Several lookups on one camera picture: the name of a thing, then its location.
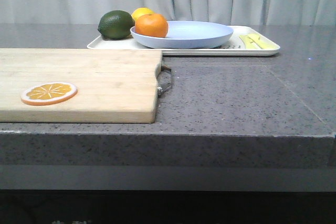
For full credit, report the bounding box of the orange slice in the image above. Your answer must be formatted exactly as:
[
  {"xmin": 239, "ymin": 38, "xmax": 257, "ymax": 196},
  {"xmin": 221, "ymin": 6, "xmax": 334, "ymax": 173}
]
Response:
[{"xmin": 21, "ymin": 82, "xmax": 78, "ymax": 106}]

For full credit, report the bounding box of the yellow lemon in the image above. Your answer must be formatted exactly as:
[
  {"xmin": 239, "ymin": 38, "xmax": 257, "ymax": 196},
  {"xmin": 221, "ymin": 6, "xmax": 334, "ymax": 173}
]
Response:
[{"xmin": 131, "ymin": 7, "xmax": 155, "ymax": 21}]

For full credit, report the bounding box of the green lime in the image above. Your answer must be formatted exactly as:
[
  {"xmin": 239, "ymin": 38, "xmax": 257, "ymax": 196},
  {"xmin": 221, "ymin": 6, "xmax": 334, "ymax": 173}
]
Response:
[{"xmin": 98, "ymin": 10, "xmax": 134, "ymax": 40}]

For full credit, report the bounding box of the white tray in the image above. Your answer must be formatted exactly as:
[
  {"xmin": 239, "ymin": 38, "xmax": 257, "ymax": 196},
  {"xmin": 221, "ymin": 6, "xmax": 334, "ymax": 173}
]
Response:
[{"xmin": 87, "ymin": 26, "xmax": 280, "ymax": 57}]

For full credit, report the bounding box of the orange fruit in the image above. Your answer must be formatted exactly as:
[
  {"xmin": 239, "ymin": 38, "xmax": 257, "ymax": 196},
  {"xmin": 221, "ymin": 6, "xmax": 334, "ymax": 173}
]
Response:
[{"xmin": 135, "ymin": 13, "xmax": 169, "ymax": 38}]

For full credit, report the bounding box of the wooden cutting board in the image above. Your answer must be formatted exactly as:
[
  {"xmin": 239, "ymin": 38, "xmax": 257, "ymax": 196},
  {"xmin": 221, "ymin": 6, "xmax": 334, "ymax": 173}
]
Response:
[{"xmin": 1, "ymin": 48, "xmax": 162, "ymax": 123}]

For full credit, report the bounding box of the light blue plate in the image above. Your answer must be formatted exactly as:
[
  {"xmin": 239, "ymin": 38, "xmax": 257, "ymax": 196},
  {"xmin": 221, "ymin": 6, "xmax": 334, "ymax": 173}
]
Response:
[{"xmin": 130, "ymin": 21, "xmax": 234, "ymax": 49}]

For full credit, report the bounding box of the metal cutting board handle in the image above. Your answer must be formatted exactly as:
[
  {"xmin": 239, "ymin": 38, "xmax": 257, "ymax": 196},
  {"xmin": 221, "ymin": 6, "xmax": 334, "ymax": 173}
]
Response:
[{"xmin": 157, "ymin": 63, "xmax": 173, "ymax": 97}]

